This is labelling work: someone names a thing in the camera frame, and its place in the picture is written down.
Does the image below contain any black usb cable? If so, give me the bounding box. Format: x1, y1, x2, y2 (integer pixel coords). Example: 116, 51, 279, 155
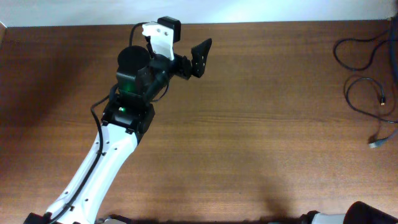
333, 17, 398, 72
343, 77, 398, 149

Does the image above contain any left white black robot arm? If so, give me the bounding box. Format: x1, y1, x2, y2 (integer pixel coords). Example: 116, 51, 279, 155
25, 39, 212, 223

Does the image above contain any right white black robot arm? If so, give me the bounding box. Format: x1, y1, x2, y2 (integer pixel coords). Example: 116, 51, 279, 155
297, 201, 397, 224

